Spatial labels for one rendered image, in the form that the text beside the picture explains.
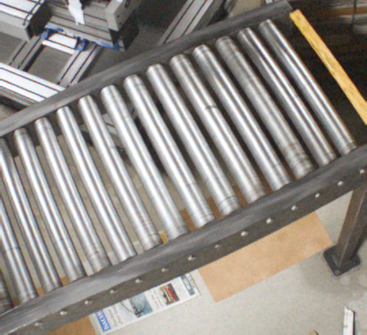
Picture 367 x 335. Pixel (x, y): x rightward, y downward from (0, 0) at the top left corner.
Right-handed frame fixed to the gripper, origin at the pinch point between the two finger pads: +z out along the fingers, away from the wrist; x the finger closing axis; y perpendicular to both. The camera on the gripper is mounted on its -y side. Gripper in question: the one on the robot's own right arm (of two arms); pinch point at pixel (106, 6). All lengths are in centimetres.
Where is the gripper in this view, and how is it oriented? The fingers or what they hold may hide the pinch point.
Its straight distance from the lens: 133.8
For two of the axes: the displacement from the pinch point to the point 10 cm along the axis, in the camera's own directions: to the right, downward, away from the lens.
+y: -0.1, 5.4, 8.4
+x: -7.9, 5.1, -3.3
